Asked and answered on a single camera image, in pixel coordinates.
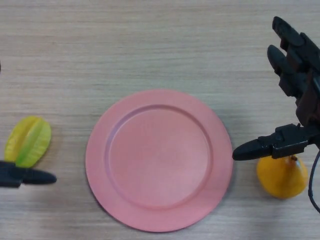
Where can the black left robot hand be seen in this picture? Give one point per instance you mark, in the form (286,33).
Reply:
(30,176)

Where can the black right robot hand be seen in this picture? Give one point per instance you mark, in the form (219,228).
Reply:
(290,142)

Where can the yellow green starfruit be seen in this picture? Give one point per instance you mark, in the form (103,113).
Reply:
(28,142)

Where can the pink round plate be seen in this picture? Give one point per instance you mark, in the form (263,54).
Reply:
(160,162)

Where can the orange yellow pear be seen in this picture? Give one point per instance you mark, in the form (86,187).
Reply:
(282,180)

